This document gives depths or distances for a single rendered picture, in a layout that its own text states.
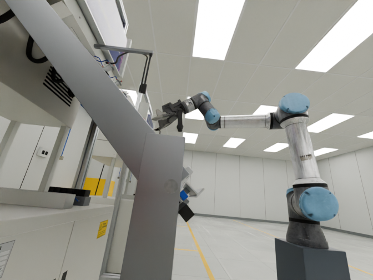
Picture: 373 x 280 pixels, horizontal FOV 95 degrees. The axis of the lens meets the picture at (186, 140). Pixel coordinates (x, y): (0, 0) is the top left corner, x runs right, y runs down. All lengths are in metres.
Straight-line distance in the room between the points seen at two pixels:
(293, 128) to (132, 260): 0.79
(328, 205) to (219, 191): 7.88
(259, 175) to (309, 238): 8.46
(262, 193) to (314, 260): 8.44
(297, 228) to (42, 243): 0.88
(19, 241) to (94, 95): 0.34
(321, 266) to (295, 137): 0.49
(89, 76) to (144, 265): 0.28
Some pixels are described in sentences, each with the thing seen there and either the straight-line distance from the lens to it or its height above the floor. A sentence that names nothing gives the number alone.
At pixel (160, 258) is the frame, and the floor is 0.63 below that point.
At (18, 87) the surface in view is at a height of 1.02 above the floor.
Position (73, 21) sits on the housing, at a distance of 0.83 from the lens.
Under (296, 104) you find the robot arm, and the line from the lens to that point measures 0.90.
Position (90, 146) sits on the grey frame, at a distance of 1.10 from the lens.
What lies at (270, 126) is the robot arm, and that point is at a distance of 1.03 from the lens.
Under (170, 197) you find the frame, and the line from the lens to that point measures 0.20.
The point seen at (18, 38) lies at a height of 1.18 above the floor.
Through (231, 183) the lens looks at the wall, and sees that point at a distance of 8.77.
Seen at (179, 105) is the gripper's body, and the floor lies 1.17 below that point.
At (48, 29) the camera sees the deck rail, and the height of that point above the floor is 0.95.
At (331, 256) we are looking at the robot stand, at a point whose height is 0.53.
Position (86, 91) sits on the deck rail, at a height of 0.83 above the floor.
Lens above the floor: 0.69
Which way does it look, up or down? 19 degrees up
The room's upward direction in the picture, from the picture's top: 6 degrees clockwise
